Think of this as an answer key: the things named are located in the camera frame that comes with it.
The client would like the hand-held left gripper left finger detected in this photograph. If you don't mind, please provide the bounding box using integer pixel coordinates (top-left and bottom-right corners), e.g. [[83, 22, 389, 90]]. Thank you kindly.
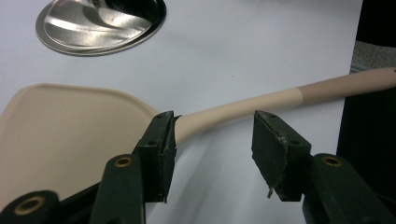
[[89, 110, 177, 224]]

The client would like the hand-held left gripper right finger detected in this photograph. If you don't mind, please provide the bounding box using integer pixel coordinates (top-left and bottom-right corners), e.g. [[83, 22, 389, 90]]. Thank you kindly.
[[251, 110, 396, 224]]

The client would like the beige solid spatula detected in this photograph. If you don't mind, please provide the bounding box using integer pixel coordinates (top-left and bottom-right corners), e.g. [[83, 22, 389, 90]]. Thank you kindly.
[[0, 66, 396, 209]]

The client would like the black curtain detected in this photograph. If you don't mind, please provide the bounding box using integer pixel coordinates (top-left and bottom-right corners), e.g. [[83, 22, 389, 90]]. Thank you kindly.
[[335, 0, 396, 202]]

